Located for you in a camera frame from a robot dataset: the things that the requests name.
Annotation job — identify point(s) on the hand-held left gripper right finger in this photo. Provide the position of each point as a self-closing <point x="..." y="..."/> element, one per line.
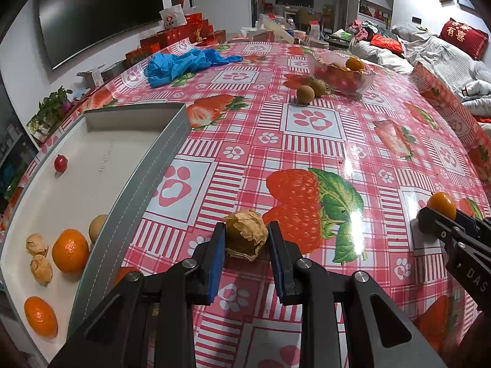
<point x="282" y="264"/>

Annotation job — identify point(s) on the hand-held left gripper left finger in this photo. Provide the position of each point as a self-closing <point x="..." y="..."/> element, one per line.
<point x="216" y="264"/>

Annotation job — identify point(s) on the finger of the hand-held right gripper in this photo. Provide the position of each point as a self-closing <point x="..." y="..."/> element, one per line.
<point x="470" y="221"/>
<point x="437" y="227"/>

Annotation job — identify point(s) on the brown walnut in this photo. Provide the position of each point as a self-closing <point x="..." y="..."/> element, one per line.
<point x="41" y="269"/>
<point x="245" y="237"/>
<point x="36" y="244"/>

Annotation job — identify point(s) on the grey rectangular tray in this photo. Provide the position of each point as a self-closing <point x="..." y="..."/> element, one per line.
<point x="126" y="184"/>

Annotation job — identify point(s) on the brown kiwifruit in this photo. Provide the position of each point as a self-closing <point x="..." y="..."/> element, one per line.
<point x="318" y="87"/>
<point x="98" y="229"/>
<point x="305" y="94"/>

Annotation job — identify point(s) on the grey white bedding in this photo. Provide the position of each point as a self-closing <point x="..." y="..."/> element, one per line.
<point x="433" y="57"/>

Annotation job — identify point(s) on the heap of cherry tomatoes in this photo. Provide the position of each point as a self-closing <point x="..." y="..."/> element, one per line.
<point x="341" y="80"/>

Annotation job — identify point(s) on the clear glass bowl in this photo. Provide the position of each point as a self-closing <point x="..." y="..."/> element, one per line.
<point x="343" y="76"/>

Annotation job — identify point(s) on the red embroidered pillow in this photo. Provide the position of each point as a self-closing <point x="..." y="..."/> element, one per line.
<point x="463" y="37"/>

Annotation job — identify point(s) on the red cherry tomato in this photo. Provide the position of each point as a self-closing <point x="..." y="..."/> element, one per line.
<point x="60" y="163"/>

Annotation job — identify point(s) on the red garment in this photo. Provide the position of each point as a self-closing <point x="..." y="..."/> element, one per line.
<point x="387" y="43"/>

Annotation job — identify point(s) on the pile of blue nitrile gloves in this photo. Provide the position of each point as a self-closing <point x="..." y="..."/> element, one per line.
<point x="184" y="65"/>

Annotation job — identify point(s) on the green potted plant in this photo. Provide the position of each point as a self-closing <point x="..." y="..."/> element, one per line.
<point x="51" y="111"/>

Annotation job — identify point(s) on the small white cardboard box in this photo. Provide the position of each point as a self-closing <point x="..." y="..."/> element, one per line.
<point x="91" y="76"/>

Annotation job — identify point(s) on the row of red gift boxes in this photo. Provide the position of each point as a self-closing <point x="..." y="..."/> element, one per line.
<point x="176" y="36"/>

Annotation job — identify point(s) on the clear plastic bag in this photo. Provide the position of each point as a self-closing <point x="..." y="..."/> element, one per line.
<point x="274" y="27"/>

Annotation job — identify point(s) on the wooden chair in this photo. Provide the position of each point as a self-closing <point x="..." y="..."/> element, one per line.
<point x="307" y="16"/>

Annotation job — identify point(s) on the white bag with red logo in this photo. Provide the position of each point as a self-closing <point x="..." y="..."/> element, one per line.
<point x="172" y="17"/>

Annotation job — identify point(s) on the wide wall painting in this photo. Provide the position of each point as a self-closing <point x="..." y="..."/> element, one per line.
<point x="374" y="9"/>

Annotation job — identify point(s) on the black wall television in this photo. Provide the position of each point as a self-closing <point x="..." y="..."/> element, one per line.
<point x="96" y="11"/>

